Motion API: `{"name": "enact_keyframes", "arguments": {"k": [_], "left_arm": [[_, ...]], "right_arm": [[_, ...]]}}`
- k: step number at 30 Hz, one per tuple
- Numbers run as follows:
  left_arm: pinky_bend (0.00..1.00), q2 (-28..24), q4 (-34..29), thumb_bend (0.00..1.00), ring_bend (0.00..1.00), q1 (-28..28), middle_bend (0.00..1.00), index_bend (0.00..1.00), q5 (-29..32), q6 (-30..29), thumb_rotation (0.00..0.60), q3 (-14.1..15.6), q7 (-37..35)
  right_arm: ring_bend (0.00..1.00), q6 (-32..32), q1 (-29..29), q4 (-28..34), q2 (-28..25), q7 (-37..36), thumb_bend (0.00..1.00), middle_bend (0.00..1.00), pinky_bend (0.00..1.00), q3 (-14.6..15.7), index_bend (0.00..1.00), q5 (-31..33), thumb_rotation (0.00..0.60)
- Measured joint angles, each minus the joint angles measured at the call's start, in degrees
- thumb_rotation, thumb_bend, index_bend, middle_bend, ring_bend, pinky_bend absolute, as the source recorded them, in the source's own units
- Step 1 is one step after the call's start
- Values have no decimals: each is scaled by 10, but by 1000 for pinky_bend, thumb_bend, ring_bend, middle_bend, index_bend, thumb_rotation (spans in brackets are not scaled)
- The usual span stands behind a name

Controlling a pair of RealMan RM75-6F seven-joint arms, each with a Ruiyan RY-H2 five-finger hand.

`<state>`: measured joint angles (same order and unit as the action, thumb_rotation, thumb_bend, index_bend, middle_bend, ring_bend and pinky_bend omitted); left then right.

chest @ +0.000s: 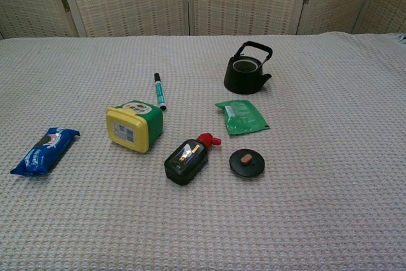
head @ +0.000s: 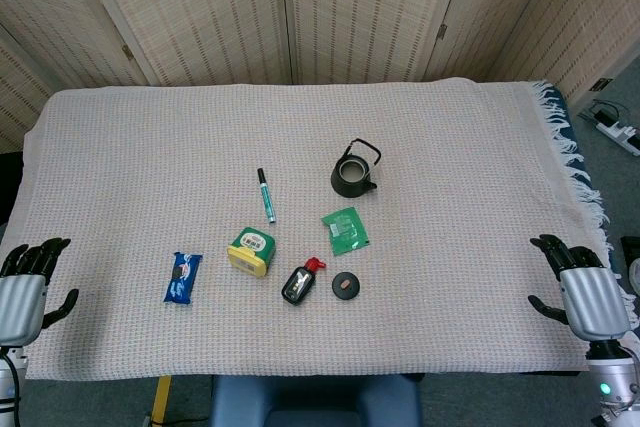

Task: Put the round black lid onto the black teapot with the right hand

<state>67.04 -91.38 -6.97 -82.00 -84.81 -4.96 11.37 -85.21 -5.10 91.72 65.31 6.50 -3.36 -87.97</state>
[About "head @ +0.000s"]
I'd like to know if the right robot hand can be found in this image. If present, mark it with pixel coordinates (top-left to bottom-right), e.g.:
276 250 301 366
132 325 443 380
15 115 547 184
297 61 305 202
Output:
527 233 632 343

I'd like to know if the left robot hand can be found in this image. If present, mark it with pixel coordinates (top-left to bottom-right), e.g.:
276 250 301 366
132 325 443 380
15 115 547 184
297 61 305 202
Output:
0 237 80 348

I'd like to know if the black teapot lid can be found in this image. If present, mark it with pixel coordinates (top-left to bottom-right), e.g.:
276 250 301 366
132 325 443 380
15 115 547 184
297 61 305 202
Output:
331 271 361 301

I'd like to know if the black cast iron teapot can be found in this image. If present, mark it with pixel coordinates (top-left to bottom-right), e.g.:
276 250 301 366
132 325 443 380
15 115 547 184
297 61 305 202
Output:
329 137 383 199

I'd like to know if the black and white device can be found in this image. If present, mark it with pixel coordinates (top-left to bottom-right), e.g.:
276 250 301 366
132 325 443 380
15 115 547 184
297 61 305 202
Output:
619 235 640 294

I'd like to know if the blue snack packet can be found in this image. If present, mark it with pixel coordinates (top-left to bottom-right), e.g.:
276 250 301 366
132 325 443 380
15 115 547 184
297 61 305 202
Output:
163 252 204 305

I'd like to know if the yellow floor tape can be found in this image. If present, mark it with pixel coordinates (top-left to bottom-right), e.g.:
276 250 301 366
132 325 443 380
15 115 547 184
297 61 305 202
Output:
151 375 173 424

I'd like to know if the white power strip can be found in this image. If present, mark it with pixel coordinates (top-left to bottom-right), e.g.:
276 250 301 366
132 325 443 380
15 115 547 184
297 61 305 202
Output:
578 99 640 157

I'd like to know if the green and yellow box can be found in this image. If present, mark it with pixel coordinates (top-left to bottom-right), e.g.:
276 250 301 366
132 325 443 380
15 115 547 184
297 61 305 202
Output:
226 226 278 279

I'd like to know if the green foil sachet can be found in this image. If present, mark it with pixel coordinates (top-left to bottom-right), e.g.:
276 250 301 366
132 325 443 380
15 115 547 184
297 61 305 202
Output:
320 206 373 257

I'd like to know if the green marker pen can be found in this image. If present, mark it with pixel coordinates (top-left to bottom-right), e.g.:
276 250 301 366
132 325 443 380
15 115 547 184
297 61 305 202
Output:
256 167 278 225

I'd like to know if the black bottle with red cap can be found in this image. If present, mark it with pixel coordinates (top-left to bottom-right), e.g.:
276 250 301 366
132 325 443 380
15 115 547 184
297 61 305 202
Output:
280 256 327 306

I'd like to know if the beige woven tablecloth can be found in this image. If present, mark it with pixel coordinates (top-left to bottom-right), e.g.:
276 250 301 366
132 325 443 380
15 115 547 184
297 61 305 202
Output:
0 76 640 381

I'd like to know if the blue chair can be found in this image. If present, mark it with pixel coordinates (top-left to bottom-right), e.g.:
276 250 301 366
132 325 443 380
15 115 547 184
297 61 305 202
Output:
208 373 424 427

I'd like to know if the woven folding screen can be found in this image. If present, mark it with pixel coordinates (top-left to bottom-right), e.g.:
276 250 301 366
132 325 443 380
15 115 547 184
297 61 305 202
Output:
0 0 640 154

